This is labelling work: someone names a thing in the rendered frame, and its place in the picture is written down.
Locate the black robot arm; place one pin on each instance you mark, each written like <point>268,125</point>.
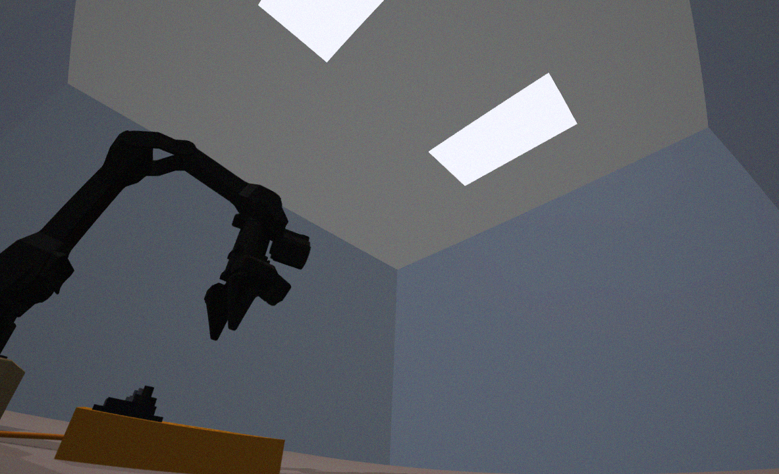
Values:
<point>36,266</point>

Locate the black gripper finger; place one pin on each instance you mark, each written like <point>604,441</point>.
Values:
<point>217,312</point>
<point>241,293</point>

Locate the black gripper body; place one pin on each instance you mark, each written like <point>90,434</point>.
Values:
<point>248,260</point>

